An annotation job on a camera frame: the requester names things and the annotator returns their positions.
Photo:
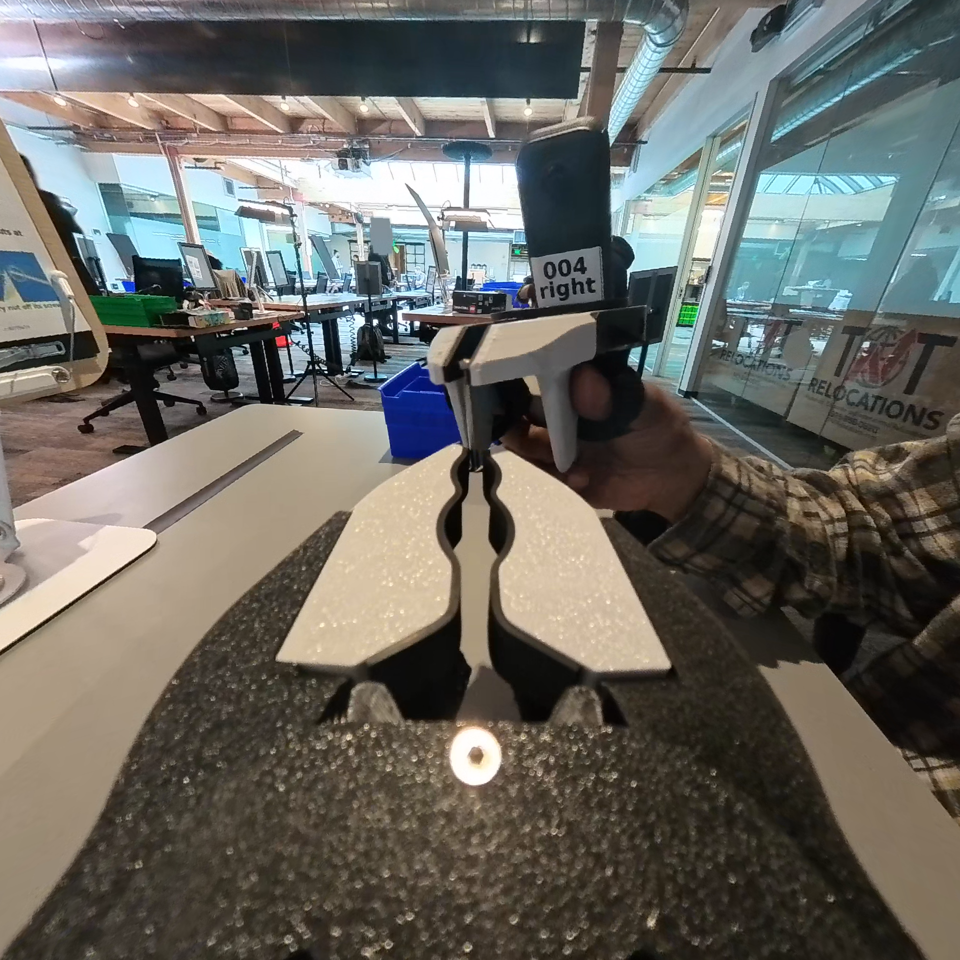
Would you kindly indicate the blue plastic bin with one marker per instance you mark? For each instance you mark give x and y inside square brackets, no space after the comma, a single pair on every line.
[416,420]

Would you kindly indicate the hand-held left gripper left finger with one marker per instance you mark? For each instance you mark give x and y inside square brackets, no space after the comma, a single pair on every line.
[360,585]

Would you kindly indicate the dark backpack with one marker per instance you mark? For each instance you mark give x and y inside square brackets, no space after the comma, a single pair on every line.
[369,343]

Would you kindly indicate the black monitor on stand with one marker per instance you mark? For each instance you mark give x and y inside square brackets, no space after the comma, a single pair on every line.
[664,293]

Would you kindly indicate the black box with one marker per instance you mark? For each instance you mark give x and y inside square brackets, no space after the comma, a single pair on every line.
[480,302]

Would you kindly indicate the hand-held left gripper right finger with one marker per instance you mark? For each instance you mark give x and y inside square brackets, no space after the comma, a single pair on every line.
[577,585]

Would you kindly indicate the instruction sheet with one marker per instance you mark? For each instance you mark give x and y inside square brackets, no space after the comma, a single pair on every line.
[22,285]

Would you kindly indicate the black computer monitor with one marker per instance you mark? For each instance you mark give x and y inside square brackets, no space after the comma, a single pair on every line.
[158,273]

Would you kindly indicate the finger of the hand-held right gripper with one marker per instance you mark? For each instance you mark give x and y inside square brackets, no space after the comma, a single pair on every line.
[539,345]
[442,357]

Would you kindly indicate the upright display panel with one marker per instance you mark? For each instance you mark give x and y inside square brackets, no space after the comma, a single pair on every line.
[196,264]

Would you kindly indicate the printed cardboard box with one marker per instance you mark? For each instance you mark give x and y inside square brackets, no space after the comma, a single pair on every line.
[750,360]
[870,375]

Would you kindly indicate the person's right forearm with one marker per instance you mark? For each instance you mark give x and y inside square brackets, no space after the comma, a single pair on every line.
[825,540]

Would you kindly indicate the black floor lamp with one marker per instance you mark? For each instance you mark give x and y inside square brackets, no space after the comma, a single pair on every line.
[466,150]

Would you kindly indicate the person's right hand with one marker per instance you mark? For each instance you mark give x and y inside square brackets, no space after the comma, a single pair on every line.
[659,465]

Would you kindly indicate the green plastic crate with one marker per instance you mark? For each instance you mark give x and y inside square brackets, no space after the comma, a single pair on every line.
[135,309]

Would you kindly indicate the silver air duct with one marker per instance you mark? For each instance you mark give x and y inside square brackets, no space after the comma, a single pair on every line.
[652,45]

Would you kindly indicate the teal tissue box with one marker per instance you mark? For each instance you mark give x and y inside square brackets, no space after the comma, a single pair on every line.
[206,319]

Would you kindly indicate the thin metal bolt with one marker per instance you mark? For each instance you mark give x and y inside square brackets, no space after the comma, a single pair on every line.
[476,459]

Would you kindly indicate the wooden desk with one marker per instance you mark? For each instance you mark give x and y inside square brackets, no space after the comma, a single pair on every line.
[187,331]

